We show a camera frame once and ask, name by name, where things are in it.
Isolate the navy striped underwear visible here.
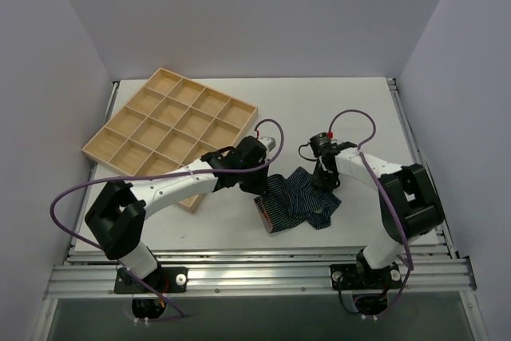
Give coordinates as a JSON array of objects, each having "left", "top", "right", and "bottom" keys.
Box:
[{"left": 254, "top": 167, "right": 342, "bottom": 234}]

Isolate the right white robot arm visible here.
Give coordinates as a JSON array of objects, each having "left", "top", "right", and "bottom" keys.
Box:
[{"left": 311, "top": 142, "right": 445, "bottom": 287}]

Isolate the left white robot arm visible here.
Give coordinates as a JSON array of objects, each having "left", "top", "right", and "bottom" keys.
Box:
[{"left": 85, "top": 136, "right": 275, "bottom": 292}]

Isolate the wooden compartment tray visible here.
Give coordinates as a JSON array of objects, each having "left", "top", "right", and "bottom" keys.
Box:
[{"left": 81, "top": 67, "right": 259, "bottom": 214}]

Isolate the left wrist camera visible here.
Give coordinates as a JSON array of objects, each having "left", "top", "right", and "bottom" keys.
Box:
[{"left": 258, "top": 137, "right": 276, "bottom": 153}]

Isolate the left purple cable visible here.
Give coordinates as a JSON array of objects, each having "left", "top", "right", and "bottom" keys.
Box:
[{"left": 49, "top": 118, "right": 285, "bottom": 322}]

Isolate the purple cable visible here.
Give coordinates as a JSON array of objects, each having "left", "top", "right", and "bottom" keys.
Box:
[
  {"left": 329, "top": 109, "right": 414, "bottom": 318},
  {"left": 49, "top": 118, "right": 285, "bottom": 322}
]

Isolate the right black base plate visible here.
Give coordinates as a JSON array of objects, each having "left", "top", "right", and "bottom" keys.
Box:
[{"left": 329, "top": 263, "right": 402, "bottom": 291}]

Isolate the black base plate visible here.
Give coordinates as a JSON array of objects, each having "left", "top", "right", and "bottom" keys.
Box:
[
  {"left": 113, "top": 266, "right": 188, "bottom": 294},
  {"left": 329, "top": 263, "right": 402, "bottom": 291}
]

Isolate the aluminium frame rail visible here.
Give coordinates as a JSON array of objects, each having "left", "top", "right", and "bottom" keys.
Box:
[{"left": 45, "top": 249, "right": 477, "bottom": 299}]

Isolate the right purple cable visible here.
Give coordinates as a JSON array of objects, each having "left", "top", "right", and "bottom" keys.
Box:
[{"left": 329, "top": 109, "right": 414, "bottom": 318}]

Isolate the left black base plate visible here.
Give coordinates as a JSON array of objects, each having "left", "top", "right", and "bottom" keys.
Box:
[{"left": 113, "top": 266, "right": 188, "bottom": 294}]

